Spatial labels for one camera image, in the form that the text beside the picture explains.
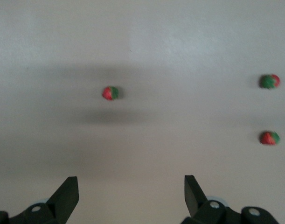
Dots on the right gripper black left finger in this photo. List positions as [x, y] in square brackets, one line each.
[64, 200]

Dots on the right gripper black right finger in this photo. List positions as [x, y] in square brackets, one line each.
[194, 200]

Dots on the red toy strawberry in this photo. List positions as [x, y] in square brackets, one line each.
[269, 138]
[269, 81]
[110, 93]

